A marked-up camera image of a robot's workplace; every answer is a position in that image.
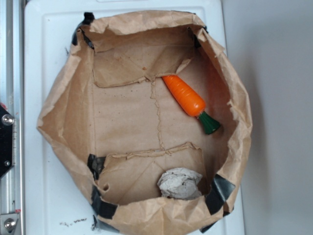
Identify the orange toy carrot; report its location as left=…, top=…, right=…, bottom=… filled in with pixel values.
left=162, top=75, right=221, bottom=135

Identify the brown paper bag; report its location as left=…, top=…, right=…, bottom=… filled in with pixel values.
left=37, top=10, right=252, bottom=235

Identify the crumpled white paper ball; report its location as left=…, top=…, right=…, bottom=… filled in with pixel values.
left=157, top=167, right=202, bottom=200

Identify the black tape strip inside bag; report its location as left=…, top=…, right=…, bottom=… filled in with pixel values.
left=87, top=154, right=106, bottom=180

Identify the white plastic tray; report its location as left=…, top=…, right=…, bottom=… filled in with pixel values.
left=24, top=0, right=244, bottom=235

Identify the black bracket plate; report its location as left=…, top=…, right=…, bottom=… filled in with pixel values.
left=0, top=103, right=15, bottom=179

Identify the aluminium frame rail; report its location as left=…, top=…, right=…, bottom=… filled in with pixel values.
left=0, top=0, right=25, bottom=235

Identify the silver corner bracket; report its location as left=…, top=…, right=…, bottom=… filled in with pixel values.
left=0, top=213, right=21, bottom=235

